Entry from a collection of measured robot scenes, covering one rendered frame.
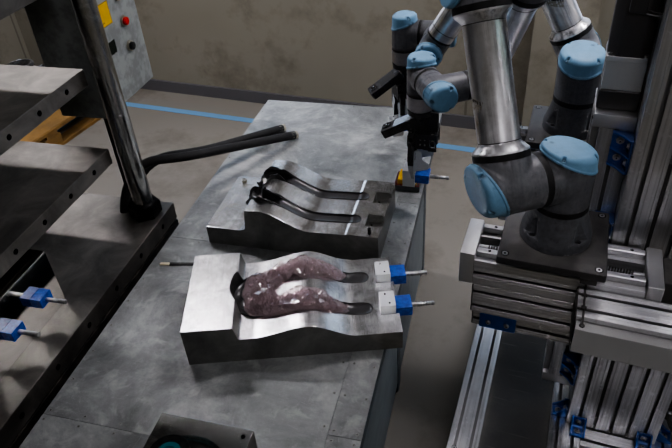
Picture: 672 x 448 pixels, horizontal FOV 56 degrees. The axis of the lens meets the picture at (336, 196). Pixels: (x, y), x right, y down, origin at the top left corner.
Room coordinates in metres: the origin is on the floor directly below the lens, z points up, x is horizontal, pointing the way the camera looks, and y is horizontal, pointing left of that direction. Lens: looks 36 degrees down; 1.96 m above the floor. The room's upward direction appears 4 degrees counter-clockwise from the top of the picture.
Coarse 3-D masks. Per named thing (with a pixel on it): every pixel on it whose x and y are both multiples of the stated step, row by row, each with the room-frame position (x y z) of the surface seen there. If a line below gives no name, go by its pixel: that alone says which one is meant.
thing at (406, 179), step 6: (402, 174) 1.51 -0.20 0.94; (408, 174) 1.50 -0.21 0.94; (414, 174) 1.50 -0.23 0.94; (420, 174) 1.50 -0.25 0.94; (426, 174) 1.50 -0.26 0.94; (432, 174) 1.51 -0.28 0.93; (402, 180) 1.51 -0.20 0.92; (408, 180) 1.50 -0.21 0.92; (414, 180) 1.50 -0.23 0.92; (420, 180) 1.49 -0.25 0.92; (426, 180) 1.49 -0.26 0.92; (408, 186) 1.50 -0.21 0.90; (414, 186) 1.50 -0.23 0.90
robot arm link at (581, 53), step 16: (576, 48) 1.55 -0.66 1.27; (592, 48) 1.54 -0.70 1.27; (560, 64) 1.53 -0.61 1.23; (576, 64) 1.49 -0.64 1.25; (592, 64) 1.48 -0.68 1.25; (560, 80) 1.52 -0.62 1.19; (576, 80) 1.48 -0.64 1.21; (592, 80) 1.48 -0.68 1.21; (560, 96) 1.51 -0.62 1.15; (576, 96) 1.48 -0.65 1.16; (592, 96) 1.48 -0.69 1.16
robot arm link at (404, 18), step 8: (392, 16) 1.83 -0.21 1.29; (400, 16) 1.80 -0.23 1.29; (408, 16) 1.79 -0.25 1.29; (416, 16) 1.81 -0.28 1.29; (392, 24) 1.81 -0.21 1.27; (400, 24) 1.79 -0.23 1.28; (408, 24) 1.78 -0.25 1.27; (416, 24) 1.79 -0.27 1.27; (392, 32) 1.81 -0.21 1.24; (400, 32) 1.79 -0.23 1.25; (408, 32) 1.78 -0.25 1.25; (416, 32) 1.77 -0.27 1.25; (392, 40) 1.81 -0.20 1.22; (400, 40) 1.79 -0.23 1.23; (408, 40) 1.78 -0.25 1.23; (416, 40) 1.77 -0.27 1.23; (392, 48) 1.81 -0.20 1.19; (400, 48) 1.79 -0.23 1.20; (408, 48) 1.78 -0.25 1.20
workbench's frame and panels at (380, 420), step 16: (416, 224) 1.86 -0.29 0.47; (416, 240) 1.87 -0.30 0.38; (416, 256) 1.87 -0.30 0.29; (400, 288) 1.21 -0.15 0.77; (416, 288) 1.89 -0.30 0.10; (384, 352) 1.00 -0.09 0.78; (400, 352) 1.51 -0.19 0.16; (384, 368) 1.24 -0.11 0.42; (400, 368) 1.51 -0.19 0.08; (384, 384) 1.23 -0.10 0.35; (384, 400) 1.23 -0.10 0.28; (368, 416) 0.82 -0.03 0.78; (384, 416) 1.22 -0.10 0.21; (368, 432) 1.02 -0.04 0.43; (384, 432) 1.21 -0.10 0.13
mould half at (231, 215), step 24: (288, 168) 1.59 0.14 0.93; (240, 192) 1.59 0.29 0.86; (288, 192) 1.48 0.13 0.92; (384, 192) 1.49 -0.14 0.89; (216, 216) 1.48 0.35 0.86; (240, 216) 1.47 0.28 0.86; (264, 216) 1.38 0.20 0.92; (288, 216) 1.39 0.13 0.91; (360, 216) 1.39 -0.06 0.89; (384, 216) 1.38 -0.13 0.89; (216, 240) 1.43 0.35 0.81; (240, 240) 1.40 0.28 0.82; (264, 240) 1.38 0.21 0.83; (288, 240) 1.36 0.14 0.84; (312, 240) 1.34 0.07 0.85; (336, 240) 1.32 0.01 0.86; (360, 240) 1.30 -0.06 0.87; (384, 240) 1.37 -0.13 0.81
